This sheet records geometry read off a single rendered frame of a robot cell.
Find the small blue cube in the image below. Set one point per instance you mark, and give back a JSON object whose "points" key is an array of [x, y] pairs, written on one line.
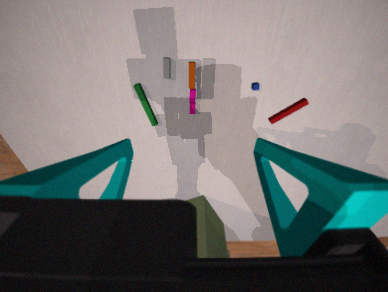
{"points": [[255, 86]]}

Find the red rod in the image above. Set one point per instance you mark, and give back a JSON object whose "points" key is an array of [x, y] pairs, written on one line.
{"points": [[289, 110]]}

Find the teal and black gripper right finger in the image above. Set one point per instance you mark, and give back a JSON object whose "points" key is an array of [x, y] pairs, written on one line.
{"points": [[339, 197]]}

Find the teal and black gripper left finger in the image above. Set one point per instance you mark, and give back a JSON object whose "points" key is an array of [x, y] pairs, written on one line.
{"points": [[64, 179]]}

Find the grey rod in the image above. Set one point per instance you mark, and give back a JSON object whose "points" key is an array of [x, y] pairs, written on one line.
{"points": [[166, 68]]}

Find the green rod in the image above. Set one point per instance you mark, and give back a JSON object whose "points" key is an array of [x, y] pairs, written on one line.
{"points": [[145, 103]]}

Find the orange rod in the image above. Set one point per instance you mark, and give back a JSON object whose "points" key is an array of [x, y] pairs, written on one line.
{"points": [[191, 75]]}

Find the magenta rod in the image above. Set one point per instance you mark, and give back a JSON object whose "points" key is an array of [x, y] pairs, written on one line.
{"points": [[192, 107], [192, 95]]}

